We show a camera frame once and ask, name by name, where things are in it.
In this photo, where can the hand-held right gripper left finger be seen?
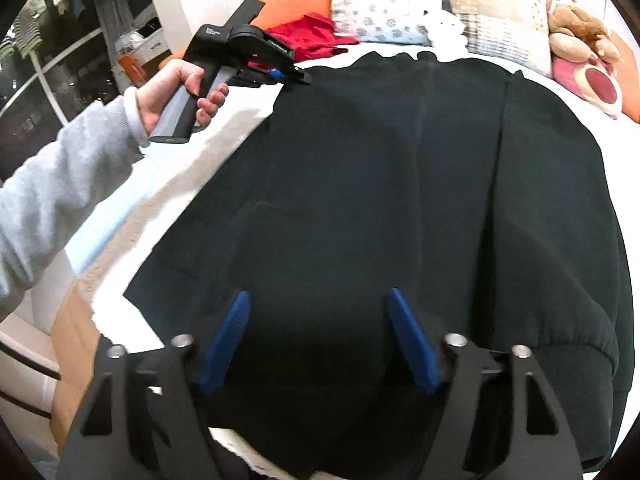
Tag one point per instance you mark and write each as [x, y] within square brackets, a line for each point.
[225, 345]

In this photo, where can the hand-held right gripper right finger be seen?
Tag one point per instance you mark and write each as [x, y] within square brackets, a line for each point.
[410, 340]

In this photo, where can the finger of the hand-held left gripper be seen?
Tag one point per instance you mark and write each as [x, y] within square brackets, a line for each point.
[302, 79]
[275, 78]

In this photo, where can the black sweater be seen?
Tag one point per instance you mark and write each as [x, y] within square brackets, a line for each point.
[375, 185]

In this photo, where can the person's left forearm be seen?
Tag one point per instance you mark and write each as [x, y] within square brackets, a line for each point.
[60, 185]

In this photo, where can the person's left hand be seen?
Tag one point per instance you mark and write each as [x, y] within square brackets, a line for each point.
[165, 85]

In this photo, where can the red garment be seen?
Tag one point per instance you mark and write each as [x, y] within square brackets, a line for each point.
[310, 32]

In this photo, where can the floral print pillow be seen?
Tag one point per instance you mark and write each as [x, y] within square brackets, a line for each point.
[380, 5]

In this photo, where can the small white plush toy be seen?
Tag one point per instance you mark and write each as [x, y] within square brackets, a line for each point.
[445, 27]

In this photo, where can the light blue blanket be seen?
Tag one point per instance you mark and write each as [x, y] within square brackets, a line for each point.
[125, 195]

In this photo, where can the striped hanging garment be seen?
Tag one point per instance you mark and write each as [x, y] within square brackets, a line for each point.
[22, 35]

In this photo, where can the beige patchwork pillow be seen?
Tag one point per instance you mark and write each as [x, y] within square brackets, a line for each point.
[500, 25]

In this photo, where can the brown plush bear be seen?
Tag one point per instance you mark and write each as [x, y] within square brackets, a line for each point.
[575, 27]

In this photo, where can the pink round plush cushion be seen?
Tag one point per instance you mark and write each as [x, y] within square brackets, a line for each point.
[595, 85]

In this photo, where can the window with white frame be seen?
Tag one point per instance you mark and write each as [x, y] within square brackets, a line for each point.
[50, 90]

